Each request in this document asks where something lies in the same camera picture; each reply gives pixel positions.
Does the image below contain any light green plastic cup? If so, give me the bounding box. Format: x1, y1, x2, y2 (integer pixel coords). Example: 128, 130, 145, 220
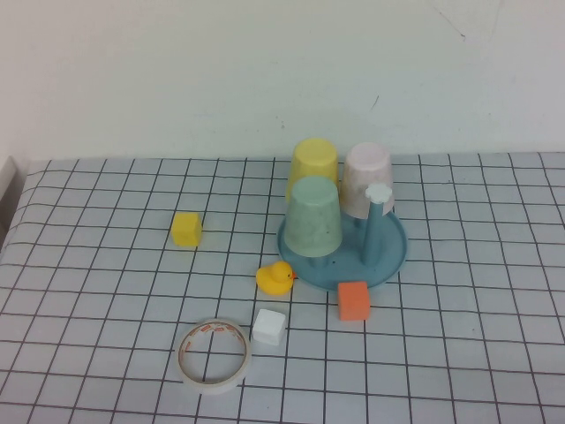
282, 175, 344, 258

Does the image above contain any yellow plastic cup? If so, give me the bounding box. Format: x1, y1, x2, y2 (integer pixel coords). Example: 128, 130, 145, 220
289, 138, 340, 195

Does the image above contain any pale pink plastic cup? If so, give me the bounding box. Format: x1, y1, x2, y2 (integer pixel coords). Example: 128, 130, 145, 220
338, 141, 395, 220

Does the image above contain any blue cup stand with pegs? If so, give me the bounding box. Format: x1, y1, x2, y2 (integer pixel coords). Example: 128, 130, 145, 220
276, 184, 410, 292

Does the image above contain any yellow rubber duck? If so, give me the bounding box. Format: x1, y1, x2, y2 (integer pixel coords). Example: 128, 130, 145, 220
255, 261, 298, 296

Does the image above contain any yellow foam cube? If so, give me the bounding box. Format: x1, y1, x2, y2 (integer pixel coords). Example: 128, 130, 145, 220
170, 211, 204, 248

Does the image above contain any orange foam cube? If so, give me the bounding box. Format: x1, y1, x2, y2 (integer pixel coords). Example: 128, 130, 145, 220
337, 281, 371, 322

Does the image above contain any white foam cube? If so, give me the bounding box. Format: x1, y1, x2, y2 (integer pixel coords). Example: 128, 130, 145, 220
252, 308, 287, 348

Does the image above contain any white tape roll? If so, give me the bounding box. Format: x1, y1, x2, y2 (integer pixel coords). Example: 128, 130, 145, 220
177, 316, 253, 396

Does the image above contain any grey checked tablecloth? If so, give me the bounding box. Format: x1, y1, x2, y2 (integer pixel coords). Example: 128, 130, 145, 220
0, 152, 565, 424

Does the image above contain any white ledge beside table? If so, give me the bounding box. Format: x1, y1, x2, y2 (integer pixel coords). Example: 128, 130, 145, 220
0, 154, 21, 235

